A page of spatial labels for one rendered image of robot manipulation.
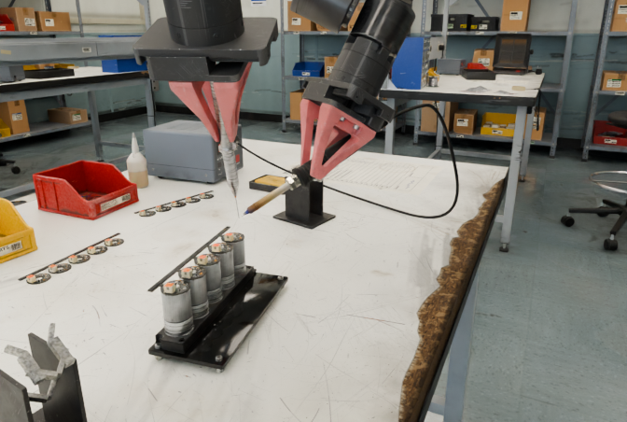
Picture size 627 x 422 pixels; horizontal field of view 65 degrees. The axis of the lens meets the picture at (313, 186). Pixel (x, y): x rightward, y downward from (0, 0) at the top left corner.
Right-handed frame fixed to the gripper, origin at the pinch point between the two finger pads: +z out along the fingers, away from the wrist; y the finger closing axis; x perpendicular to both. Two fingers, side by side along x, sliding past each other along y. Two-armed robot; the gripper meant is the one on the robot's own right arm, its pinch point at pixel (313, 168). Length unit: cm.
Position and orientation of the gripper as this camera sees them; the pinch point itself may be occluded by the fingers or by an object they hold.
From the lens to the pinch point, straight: 54.2
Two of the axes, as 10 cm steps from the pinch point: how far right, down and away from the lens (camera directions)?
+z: -4.4, 9.0, 0.4
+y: 4.8, 2.7, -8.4
